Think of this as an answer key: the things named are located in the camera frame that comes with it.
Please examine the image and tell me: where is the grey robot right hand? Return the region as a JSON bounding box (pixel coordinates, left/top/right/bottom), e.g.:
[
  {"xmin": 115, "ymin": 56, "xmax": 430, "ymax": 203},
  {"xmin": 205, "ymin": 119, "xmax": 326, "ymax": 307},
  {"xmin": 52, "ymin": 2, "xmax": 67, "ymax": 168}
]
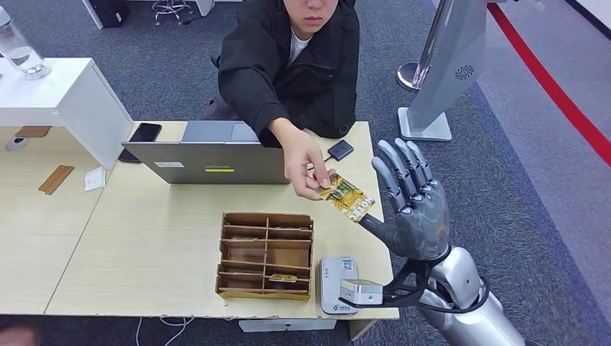
[{"xmin": 359, "ymin": 138, "xmax": 451, "ymax": 262}]

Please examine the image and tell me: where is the person's right hand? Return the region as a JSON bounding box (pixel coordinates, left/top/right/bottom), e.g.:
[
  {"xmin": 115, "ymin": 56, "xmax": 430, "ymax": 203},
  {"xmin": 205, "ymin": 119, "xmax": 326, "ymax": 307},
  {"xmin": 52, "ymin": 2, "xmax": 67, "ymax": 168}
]
[{"xmin": 268, "ymin": 117, "xmax": 336, "ymax": 202}]

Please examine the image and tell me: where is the yellow patterned ID card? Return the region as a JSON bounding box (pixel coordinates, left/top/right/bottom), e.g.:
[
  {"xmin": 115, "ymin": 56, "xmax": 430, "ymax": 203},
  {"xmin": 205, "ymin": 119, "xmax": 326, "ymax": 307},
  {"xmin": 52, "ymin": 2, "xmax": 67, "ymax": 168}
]
[{"xmin": 315, "ymin": 172, "xmax": 376, "ymax": 223}]

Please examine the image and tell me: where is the person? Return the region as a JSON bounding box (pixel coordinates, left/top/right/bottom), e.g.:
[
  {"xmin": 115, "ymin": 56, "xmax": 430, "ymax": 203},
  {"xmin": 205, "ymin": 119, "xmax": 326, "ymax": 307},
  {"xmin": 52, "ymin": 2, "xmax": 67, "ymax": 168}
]
[{"xmin": 200, "ymin": 0, "xmax": 361, "ymax": 149}]

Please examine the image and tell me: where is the wooden card organizer box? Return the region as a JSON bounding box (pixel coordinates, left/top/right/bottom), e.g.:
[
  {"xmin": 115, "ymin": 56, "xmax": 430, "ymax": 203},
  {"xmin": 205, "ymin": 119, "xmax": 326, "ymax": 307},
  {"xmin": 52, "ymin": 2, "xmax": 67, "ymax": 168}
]
[{"xmin": 215, "ymin": 212, "xmax": 315, "ymax": 302}]

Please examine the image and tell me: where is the white card reader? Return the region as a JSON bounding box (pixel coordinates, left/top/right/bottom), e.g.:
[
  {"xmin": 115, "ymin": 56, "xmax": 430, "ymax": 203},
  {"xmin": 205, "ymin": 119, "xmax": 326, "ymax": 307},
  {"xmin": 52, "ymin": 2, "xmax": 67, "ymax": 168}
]
[{"xmin": 319, "ymin": 256, "xmax": 360, "ymax": 316}]

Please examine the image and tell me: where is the black external drive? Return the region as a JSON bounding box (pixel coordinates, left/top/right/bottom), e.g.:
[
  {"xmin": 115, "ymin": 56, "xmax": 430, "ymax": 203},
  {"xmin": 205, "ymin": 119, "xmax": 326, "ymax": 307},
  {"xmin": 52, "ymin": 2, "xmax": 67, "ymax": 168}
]
[{"xmin": 327, "ymin": 139, "xmax": 355, "ymax": 162}]

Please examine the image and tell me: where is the grey laptop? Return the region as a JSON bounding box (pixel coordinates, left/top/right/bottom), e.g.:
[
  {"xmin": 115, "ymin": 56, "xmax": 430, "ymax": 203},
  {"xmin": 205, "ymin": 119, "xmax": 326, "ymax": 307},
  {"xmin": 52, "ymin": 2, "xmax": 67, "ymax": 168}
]
[{"xmin": 121, "ymin": 120, "xmax": 291, "ymax": 185}]

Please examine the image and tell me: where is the wooden desk side panel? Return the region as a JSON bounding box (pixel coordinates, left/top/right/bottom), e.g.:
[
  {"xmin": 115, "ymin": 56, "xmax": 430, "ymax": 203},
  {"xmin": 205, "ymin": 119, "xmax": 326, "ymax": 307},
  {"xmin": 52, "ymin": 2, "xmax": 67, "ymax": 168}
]
[{"xmin": 348, "ymin": 319, "xmax": 380, "ymax": 342}]

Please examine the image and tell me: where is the silver kiosk stand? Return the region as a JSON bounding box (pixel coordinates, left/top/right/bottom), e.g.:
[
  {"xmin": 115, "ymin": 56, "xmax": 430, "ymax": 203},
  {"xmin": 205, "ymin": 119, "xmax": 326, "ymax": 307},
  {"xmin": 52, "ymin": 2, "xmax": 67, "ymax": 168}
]
[{"xmin": 397, "ymin": 0, "xmax": 507, "ymax": 143}]

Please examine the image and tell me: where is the black smartphone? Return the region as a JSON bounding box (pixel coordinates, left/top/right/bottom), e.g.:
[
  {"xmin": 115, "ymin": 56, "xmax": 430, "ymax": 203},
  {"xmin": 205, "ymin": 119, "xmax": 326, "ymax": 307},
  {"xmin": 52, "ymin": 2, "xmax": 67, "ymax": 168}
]
[{"xmin": 117, "ymin": 123, "xmax": 163, "ymax": 164}]

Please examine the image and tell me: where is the white box under desk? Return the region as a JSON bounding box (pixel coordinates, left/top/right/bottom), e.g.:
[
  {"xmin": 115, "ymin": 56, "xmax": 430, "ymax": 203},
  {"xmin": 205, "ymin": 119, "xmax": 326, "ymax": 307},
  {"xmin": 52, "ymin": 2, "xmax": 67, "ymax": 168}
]
[{"xmin": 238, "ymin": 319, "xmax": 337, "ymax": 333}]

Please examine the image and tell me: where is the chrome chair base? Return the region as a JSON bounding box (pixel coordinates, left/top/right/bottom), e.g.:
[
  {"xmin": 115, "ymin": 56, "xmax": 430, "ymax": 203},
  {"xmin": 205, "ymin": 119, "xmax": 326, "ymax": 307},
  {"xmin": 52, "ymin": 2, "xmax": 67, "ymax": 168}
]
[{"xmin": 151, "ymin": 0, "xmax": 192, "ymax": 26}]

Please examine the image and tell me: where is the small white paper tag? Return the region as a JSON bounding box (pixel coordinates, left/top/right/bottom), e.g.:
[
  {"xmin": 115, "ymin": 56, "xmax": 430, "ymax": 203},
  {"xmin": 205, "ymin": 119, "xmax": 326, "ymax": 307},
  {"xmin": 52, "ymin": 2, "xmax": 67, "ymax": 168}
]
[{"xmin": 84, "ymin": 167, "xmax": 107, "ymax": 192}]

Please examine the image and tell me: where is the black cabinet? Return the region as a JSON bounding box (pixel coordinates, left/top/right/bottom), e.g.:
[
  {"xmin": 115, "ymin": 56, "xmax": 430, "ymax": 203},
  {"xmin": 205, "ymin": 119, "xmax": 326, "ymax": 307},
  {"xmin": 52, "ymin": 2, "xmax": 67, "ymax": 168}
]
[{"xmin": 88, "ymin": 0, "xmax": 130, "ymax": 28}]

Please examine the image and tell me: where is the long wooden slat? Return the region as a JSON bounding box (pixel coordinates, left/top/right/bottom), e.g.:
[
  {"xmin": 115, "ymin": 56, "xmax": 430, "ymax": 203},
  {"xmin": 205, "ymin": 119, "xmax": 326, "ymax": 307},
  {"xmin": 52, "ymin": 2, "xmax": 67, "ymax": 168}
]
[{"xmin": 37, "ymin": 164, "xmax": 76, "ymax": 196}]

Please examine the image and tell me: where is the white desk shelf riser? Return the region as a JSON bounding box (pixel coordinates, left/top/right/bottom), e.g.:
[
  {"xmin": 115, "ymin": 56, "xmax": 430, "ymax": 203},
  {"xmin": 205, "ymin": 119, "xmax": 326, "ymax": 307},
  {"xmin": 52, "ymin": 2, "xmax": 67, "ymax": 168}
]
[{"xmin": 0, "ymin": 58, "xmax": 135, "ymax": 170}]

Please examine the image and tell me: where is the clear water bottle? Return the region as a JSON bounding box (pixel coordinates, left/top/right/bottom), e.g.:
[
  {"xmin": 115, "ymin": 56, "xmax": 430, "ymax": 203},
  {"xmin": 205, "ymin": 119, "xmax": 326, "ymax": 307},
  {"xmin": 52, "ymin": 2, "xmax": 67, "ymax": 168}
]
[{"xmin": 0, "ymin": 5, "xmax": 53, "ymax": 81}]

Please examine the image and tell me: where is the pinkish blurred object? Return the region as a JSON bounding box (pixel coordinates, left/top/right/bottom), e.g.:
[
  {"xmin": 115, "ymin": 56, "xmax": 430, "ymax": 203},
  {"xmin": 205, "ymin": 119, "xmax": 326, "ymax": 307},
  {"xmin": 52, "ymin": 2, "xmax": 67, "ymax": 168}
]
[{"xmin": 0, "ymin": 325, "xmax": 39, "ymax": 346}]

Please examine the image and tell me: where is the black drive cable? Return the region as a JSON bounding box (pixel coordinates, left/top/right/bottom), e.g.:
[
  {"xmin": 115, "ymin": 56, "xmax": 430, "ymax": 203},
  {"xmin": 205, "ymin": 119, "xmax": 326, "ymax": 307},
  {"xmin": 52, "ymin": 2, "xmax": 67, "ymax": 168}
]
[{"xmin": 306, "ymin": 154, "xmax": 334, "ymax": 172}]

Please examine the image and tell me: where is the black camera bracket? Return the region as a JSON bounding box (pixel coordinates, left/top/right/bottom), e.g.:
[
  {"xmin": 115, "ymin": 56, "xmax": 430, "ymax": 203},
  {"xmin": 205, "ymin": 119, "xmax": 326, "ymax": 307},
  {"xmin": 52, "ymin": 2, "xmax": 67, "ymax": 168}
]
[{"xmin": 337, "ymin": 257, "xmax": 433, "ymax": 311}]

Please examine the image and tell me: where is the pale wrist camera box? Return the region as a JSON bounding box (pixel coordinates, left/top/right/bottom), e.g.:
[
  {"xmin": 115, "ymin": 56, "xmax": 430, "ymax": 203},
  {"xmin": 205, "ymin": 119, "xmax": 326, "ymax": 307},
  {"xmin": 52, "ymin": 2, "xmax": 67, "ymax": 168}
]
[{"xmin": 339, "ymin": 278, "xmax": 384, "ymax": 306}]

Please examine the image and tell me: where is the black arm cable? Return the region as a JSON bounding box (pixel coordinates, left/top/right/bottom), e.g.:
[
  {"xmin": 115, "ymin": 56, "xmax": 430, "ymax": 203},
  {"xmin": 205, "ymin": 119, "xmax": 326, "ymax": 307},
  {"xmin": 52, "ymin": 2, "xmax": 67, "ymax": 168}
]
[{"xmin": 415, "ymin": 279, "xmax": 491, "ymax": 315}]

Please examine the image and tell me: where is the chrome stanchion post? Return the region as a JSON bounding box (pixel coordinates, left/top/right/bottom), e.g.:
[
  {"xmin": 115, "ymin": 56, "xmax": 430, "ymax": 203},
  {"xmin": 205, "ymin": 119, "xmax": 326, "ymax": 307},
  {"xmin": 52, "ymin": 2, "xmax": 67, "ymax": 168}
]
[{"xmin": 397, "ymin": 0, "xmax": 455, "ymax": 92}]

